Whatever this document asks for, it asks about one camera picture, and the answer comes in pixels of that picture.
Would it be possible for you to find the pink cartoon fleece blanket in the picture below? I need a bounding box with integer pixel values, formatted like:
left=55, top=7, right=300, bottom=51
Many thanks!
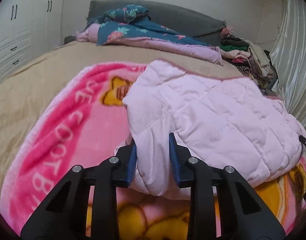
left=0, top=62, right=306, bottom=239

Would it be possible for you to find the white wardrobe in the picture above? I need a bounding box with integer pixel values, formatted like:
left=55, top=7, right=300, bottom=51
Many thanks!
left=0, top=0, right=63, bottom=82

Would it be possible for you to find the beige bed sheet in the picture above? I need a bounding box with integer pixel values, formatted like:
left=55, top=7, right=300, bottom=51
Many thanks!
left=0, top=41, right=247, bottom=201

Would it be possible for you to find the teal floral quilt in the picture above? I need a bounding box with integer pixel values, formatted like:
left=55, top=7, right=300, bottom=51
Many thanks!
left=75, top=4, right=222, bottom=64

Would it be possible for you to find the grey headboard cushion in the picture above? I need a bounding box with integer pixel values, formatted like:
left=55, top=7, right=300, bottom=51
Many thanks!
left=87, top=0, right=226, bottom=46

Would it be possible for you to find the pile of folded clothes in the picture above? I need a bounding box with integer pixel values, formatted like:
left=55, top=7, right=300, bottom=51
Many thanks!
left=219, top=27, right=278, bottom=92

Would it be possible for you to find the light pink quilted jacket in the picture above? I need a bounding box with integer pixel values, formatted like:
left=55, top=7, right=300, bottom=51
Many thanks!
left=123, top=60, right=306, bottom=200

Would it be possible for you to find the white satin curtain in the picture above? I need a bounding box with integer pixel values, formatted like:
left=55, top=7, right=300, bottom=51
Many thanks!
left=271, top=0, right=306, bottom=130

